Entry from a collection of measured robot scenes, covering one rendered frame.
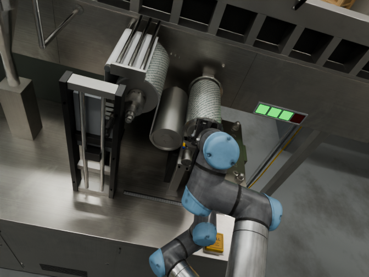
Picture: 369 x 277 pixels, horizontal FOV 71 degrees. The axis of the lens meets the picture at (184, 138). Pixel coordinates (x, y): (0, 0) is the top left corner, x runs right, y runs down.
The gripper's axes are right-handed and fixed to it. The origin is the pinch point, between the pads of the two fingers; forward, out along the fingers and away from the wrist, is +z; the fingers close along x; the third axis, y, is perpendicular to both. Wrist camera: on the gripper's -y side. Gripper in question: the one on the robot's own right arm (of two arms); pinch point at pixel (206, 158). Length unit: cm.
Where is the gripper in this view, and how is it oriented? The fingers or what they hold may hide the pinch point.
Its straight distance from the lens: 107.5
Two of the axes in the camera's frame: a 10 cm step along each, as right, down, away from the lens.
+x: -9.7, -2.3, -1.1
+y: 2.4, -6.5, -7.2
